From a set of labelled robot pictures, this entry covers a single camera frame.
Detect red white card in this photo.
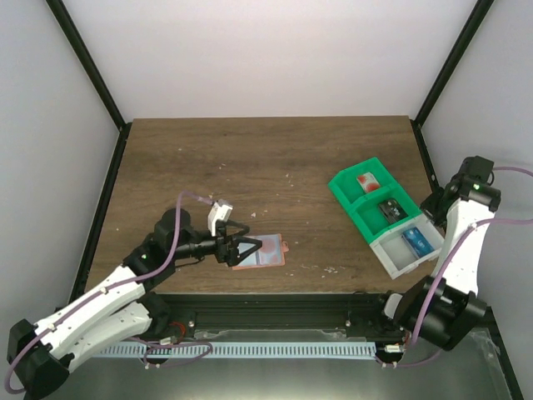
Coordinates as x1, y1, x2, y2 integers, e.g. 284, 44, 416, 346
356, 172, 381, 194
257, 234, 283, 266

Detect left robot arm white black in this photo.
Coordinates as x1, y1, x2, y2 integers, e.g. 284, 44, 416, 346
4, 202, 262, 399

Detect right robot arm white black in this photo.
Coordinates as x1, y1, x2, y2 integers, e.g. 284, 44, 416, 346
384, 156, 501, 351

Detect blue card in bin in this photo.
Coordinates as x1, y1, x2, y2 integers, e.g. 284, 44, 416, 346
401, 227, 434, 258

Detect black card in tray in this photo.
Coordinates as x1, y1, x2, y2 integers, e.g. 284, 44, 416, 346
378, 198, 408, 225

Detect green plastic organizer tray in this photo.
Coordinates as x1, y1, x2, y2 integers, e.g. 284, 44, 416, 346
327, 157, 421, 244

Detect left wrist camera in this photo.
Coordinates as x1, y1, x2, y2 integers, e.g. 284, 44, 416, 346
207, 199, 233, 237

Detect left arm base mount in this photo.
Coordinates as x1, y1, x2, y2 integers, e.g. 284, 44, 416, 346
138, 308, 197, 340

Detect white slotted cable duct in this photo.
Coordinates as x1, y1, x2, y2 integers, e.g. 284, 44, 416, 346
99, 341, 376, 359

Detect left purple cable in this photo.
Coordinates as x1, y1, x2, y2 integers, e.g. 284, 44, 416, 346
3, 190, 217, 394

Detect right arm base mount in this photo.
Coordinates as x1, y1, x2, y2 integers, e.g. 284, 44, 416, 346
345, 291, 407, 340

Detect right black frame post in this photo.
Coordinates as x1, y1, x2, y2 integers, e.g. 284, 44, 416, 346
414, 0, 496, 124

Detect black frame post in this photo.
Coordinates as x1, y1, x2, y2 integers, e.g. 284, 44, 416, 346
44, 0, 127, 129
414, 0, 496, 124

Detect left black frame post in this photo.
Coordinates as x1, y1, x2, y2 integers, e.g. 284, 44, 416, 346
44, 0, 127, 129

